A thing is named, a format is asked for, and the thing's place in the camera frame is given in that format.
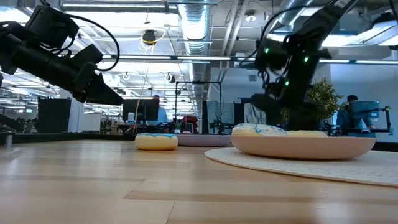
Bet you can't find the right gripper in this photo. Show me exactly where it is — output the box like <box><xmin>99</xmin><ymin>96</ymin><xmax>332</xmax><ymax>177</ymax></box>
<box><xmin>249</xmin><ymin>70</ymin><xmax>310</xmax><ymax>126</ymax></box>

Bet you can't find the ceiling cable reel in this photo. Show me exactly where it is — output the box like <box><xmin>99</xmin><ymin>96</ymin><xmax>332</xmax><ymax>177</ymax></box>
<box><xmin>141</xmin><ymin>29</ymin><xmax>158</xmax><ymax>46</ymax></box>

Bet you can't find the blue iced donut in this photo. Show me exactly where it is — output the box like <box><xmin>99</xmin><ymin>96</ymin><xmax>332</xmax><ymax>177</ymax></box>
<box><xmin>134</xmin><ymin>133</ymin><xmax>179</xmax><ymax>151</ymax></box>

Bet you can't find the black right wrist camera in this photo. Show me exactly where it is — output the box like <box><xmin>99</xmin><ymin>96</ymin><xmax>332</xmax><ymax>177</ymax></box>
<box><xmin>254</xmin><ymin>39</ymin><xmax>289</xmax><ymax>72</ymax></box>

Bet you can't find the dark narrow panel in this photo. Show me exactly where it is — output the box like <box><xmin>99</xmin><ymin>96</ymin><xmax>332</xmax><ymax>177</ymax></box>
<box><xmin>233</xmin><ymin>101</ymin><xmax>246</xmax><ymax>127</ymax></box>

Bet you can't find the blue donut white drizzle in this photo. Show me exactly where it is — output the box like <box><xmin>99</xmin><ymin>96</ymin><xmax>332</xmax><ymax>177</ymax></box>
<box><xmin>231</xmin><ymin>123</ymin><xmax>289</xmax><ymax>137</ymax></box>

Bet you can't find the person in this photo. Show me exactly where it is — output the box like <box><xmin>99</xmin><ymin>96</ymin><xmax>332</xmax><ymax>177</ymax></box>
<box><xmin>151</xmin><ymin>95</ymin><xmax>169</xmax><ymax>126</ymax></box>
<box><xmin>335</xmin><ymin>94</ymin><xmax>377</xmax><ymax>138</ymax></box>

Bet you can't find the white round woven placemat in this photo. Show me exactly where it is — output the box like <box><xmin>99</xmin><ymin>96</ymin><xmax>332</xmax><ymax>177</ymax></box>
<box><xmin>204</xmin><ymin>147</ymin><xmax>398</xmax><ymax>188</ymax></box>

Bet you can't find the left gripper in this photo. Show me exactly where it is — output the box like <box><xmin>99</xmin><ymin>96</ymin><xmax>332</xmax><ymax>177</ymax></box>
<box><xmin>12</xmin><ymin>32</ymin><xmax>124</xmax><ymax>106</ymax></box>

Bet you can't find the overhead light bar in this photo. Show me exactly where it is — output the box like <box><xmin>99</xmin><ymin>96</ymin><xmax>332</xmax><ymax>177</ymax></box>
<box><xmin>102</xmin><ymin>54</ymin><xmax>398</xmax><ymax>65</ymax></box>

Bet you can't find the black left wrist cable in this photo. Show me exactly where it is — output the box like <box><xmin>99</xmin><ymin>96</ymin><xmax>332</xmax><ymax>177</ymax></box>
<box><xmin>65</xmin><ymin>14</ymin><xmax>121</xmax><ymax>73</ymax></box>

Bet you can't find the pink bowl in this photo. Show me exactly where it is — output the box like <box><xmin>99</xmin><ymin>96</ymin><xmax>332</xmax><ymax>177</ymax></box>
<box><xmin>231</xmin><ymin>135</ymin><xmax>377</xmax><ymax>161</ymax></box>

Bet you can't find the blue screen monitor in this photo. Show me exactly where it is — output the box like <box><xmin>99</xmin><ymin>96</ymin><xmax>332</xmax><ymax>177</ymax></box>
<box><xmin>350</xmin><ymin>100</ymin><xmax>381</xmax><ymax>121</ymax></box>

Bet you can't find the purple plate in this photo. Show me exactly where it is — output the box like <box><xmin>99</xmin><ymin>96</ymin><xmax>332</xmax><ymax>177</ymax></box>
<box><xmin>175</xmin><ymin>133</ymin><xmax>233</xmax><ymax>147</ymax></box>

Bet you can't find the mint green donut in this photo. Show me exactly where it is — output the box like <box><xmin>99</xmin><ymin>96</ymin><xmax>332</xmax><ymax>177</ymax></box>
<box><xmin>285</xmin><ymin>130</ymin><xmax>329</xmax><ymax>138</ymax></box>

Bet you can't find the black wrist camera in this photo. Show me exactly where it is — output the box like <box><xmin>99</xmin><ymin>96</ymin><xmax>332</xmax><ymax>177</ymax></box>
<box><xmin>26</xmin><ymin>4</ymin><xmax>80</xmax><ymax>49</ymax></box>
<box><xmin>254</xmin><ymin>39</ymin><xmax>289</xmax><ymax>72</ymax></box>

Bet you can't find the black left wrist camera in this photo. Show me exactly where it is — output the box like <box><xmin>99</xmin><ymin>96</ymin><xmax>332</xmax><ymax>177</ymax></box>
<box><xmin>26</xmin><ymin>4</ymin><xmax>80</xmax><ymax>49</ymax></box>

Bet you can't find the potted green plant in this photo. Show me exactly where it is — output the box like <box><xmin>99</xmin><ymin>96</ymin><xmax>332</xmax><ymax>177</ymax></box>
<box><xmin>281</xmin><ymin>77</ymin><xmax>345</xmax><ymax>131</ymax></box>

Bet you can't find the red chair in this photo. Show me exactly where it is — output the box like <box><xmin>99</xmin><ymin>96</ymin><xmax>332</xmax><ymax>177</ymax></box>
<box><xmin>182</xmin><ymin>115</ymin><xmax>199</xmax><ymax>134</ymax></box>

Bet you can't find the white blue patterned cloth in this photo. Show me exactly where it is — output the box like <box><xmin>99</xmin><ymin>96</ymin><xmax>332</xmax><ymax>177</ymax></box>
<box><xmin>244</xmin><ymin>102</ymin><xmax>267</xmax><ymax>125</ymax></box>

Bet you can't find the black partition panel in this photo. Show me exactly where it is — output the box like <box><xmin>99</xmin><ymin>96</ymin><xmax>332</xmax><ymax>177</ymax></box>
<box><xmin>37</xmin><ymin>96</ymin><xmax>72</xmax><ymax>134</ymax></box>

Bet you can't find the black computer monitor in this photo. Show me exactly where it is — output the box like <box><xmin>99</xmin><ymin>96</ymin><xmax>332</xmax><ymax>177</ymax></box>
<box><xmin>122</xmin><ymin>98</ymin><xmax>160</xmax><ymax>122</ymax></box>

